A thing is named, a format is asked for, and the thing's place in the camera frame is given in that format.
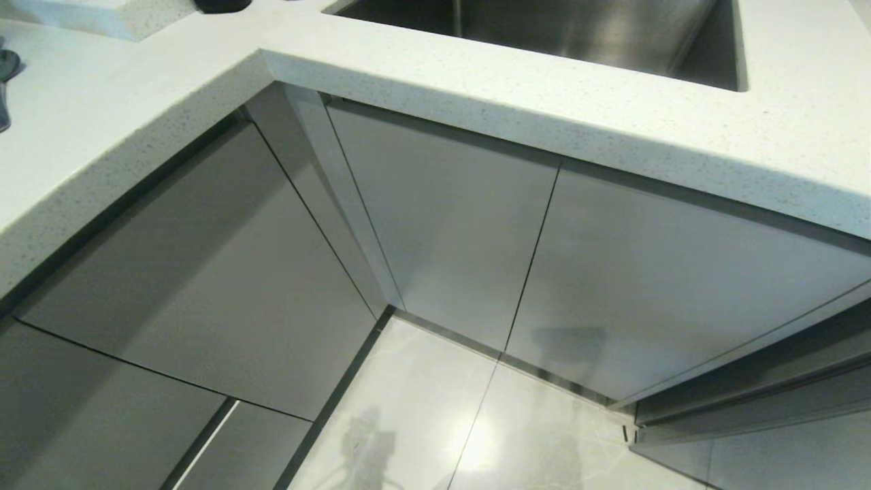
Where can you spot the open grey drawer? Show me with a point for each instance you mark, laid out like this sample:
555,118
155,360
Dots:
762,388

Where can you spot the grey corner cabinet panel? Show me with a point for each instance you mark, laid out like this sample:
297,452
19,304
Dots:
326,197

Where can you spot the stainless steel sink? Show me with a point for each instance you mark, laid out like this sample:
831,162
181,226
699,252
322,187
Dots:
578,30

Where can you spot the white speckled countertop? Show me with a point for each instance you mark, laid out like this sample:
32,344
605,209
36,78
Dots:
136,102

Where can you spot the grey cabinet door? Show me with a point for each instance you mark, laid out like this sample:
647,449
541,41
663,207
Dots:
667,286
442,218

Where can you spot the dark metal utensil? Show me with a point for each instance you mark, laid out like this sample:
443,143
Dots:
5,85

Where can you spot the grey cabinet drawer front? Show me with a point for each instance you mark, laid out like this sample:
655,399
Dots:
88,415
238,449
218,272

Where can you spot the black round object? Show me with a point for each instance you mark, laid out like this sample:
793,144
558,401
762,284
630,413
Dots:
221,5

